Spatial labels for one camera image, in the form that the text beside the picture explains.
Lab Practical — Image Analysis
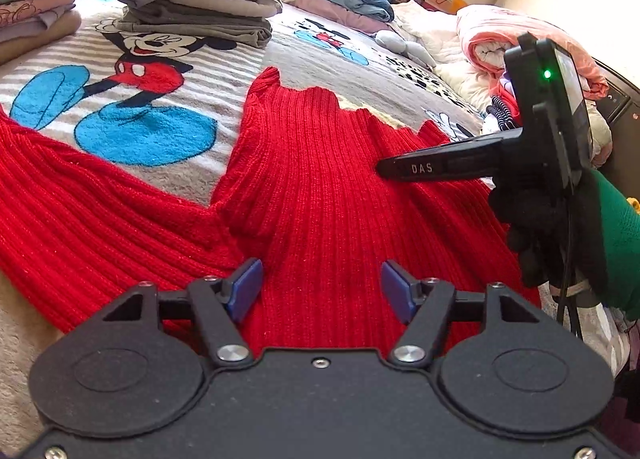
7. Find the white duvet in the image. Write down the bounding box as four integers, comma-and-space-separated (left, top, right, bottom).
395, 2, 501, 110

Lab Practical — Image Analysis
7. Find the black white striped cloth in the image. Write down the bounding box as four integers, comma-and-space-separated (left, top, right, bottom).
482, 95, 521, 132

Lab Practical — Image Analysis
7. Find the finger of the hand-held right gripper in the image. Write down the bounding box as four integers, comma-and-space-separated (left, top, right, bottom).
376, 134, 503, 183

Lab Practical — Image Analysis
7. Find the black cable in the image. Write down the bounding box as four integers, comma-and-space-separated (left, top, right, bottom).
552, 186, 583, 342

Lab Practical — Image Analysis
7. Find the person's right forearm green sleeve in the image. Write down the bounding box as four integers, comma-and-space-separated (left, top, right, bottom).
590, 168, 640, 322

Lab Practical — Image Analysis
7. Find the stack of folded pastel clothes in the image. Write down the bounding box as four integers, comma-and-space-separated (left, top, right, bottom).
0, 0, 83, 65

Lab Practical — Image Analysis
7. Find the black bedside cabinet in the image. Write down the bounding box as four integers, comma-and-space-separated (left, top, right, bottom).
592, 56, 640, 165

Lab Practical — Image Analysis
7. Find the red knit sweater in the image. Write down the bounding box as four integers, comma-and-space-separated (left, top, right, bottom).
0, 66, 543, 360

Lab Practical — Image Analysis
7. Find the white plush toy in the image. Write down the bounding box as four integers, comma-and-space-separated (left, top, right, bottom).
375, 29, 438, 67

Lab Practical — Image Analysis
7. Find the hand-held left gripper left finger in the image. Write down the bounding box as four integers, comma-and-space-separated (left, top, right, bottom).
102, 259, 263, 370

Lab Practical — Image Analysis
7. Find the pink rolled quilt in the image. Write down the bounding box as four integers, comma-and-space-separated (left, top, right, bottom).
456, 4, 611, 100

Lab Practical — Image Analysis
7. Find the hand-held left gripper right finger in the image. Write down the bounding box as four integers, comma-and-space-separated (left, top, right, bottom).
381, 260, 543, 370

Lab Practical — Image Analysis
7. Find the lilac folded quilt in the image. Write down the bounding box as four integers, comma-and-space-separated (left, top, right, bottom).
280, 0, 396, 36

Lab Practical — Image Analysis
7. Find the person's right hand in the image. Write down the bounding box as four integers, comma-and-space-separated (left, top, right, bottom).
487, 173, 608, 307

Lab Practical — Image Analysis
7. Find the cartoon mouse printed blanket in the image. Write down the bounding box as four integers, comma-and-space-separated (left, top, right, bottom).
0, 0, 493, 445

